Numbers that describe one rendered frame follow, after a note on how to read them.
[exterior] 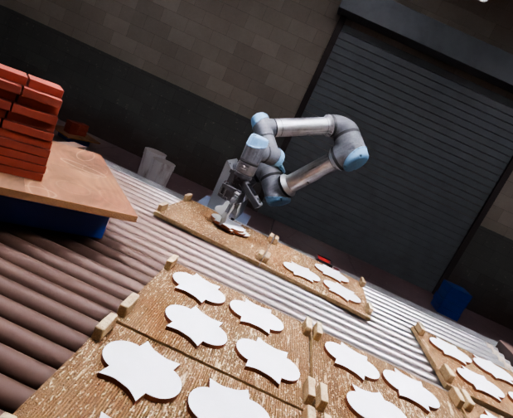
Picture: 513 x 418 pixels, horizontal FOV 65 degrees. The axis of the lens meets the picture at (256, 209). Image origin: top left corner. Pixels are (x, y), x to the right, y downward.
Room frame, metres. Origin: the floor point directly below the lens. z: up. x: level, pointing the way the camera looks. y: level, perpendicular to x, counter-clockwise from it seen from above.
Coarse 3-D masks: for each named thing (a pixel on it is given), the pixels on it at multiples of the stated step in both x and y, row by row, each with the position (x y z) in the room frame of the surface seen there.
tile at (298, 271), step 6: (288, 264) 1.41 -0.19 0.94; (294, 264) 1.44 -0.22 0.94; (288, 270) 1.36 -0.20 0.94; (294, 270) 1.36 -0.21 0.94; (300, 270) 1.39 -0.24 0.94; (306, 270) 1.42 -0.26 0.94; (300, 276) 1.34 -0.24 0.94; (306, 276) 1.36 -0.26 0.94; (312, 276) 1.39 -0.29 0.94; (312, 282) 1.34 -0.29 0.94; (318, 282) 1.38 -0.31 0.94
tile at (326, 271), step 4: (316, 264) 1.56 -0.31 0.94; (316, 268) 1.52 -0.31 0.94; (320, 268) 1.53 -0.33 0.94; (324, 268) 1.55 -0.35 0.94; (328, 268) 1.58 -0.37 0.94; (324, 272) 1.50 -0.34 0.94; (328, 272) 1.53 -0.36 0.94; (332, 272) 1.55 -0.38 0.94; (336, 272) 1.58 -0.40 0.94; (328, 276) 1.49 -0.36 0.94; (332, 276) 1.50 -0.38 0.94; (336, 276) 1.52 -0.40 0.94; (340, 276) 1.54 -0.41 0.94; (344, 276) 1.57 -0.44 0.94; (336, 280) 1.49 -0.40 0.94; (340, 280) 1.49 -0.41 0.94; (344, 280) 1.51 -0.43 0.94; (348, 280) 1.54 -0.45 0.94
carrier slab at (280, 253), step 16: (272, 256) 1.43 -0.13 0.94; (288, 256) 1.52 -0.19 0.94; (304, 256) 1.62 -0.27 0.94; (272, 272) 1.31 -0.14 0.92; (288, 272) 1.35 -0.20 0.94; (320, 272) 1.51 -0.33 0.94; (304, 288) 1.30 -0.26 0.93; (320, 288) 1.33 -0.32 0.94; (352, 288) 1.50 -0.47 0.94; (336, 304) 1.29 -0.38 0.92; (352, 304) 1.32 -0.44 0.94; (368, 320) 1.28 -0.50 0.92
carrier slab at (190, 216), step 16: (176, 208) 1.48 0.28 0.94; (192, 208) 1.57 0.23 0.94; (208, 208) 1.68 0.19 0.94; (176, 224) 1.34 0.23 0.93; (192, 224) 1.39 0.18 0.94; (208, 224) 1.47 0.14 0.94; (208, 240) 1.33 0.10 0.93; (224, 240) 1.37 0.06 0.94; (240, 240) 1.46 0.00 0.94; (256, 240) 1.54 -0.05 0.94; (272, 240) 1.64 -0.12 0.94; (240, 256) 1.32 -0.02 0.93; (256, 256) 1.36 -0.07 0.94
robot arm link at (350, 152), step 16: (336, 144) 1.79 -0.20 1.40; (352, 144) 1.74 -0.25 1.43; (320, 160) 1.82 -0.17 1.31; (336, 160) 1.76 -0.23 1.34; (352, 160) 1.72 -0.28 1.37; (272, 176) 1.93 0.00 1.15; (288, 176) 1.89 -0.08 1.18; (304, 176) 1.84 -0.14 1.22; (320, 176) 1.82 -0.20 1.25; (272, 192) 1.89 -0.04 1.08; (288, 192) 1.88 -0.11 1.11
